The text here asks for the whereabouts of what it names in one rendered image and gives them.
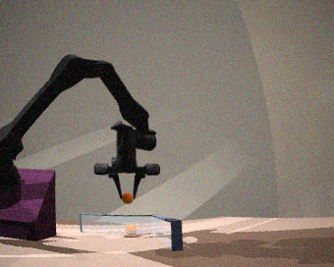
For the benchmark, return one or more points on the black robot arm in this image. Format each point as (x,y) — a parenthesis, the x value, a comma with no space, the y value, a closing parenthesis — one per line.
(70,71)

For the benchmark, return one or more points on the clear blue l-shaped low wall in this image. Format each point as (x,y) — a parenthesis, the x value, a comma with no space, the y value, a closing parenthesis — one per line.
(176,229)

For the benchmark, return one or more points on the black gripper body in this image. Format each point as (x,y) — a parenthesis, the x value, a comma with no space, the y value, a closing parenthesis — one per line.
(126,158)

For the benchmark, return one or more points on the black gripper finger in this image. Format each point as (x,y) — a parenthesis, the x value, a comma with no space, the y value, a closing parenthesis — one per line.
(136,183)
(115,177)

